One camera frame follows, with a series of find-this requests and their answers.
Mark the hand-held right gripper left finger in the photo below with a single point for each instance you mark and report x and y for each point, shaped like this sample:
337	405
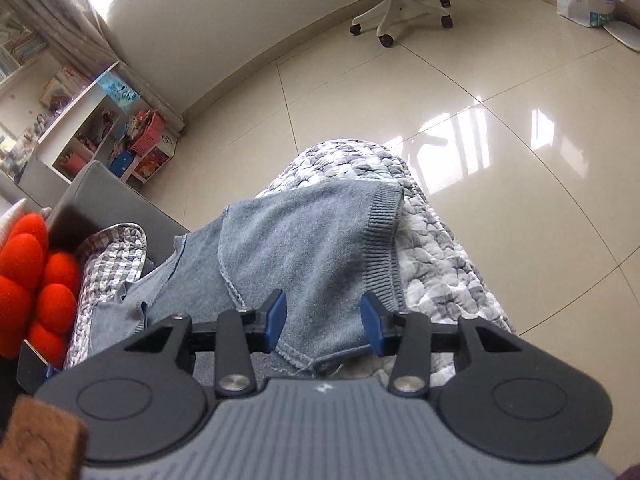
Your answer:
276	320

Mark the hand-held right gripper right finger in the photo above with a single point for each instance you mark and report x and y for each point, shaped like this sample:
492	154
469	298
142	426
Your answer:
372	325

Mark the grey knitted sweater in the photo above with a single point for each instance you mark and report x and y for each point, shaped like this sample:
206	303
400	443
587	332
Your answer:
300	240

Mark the grey checkered quilted bedspread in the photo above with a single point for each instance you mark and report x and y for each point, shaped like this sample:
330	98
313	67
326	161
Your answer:
440	270

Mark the grey bed headboard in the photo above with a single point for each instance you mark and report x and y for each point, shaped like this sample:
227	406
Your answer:
110	200

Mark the pink basket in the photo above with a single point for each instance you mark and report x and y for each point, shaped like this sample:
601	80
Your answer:
147	135

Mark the smartphone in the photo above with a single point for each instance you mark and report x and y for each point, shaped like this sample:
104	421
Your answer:
31	367

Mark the orange pumpkin cushion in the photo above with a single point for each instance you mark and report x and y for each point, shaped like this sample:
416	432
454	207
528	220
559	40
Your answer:
30	270

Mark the blue patterned bag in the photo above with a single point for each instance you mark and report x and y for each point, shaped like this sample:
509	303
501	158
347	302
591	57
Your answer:
117	87

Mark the white pillow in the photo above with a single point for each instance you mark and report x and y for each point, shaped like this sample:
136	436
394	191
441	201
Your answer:
10	220

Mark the white office chair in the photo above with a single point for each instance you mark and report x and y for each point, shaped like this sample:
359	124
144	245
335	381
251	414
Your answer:
395	5

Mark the beige curtain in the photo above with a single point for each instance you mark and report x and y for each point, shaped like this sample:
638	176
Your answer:
75	15

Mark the white round scale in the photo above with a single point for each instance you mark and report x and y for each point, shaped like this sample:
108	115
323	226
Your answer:
625	35

